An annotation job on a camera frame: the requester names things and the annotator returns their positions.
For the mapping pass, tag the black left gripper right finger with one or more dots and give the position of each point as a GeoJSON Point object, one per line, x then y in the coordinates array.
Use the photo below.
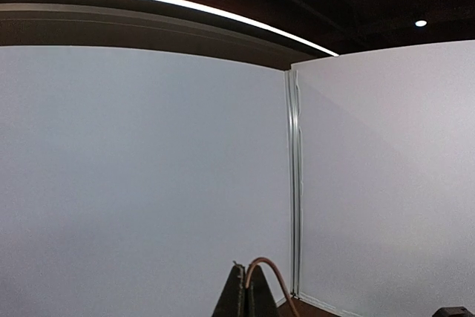
{"type": "Point", "coordinates": [260, 302]}

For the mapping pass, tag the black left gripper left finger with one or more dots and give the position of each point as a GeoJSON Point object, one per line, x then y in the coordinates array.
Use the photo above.
{"type": "Point", "coordinates": [231, 302]}

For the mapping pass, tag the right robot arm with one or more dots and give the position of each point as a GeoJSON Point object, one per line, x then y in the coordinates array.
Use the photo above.
{"type": "Point", "coordinates": [453, 312]}

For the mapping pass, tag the round ceiling spotlight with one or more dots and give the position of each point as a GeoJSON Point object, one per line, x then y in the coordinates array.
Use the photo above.
{"type": "Point", "coordinates": [420, 23]}

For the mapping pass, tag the right aluminium frame post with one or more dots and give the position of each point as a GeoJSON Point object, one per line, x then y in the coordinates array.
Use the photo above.
{"type": "Point", "coordinates": [296, 176]}

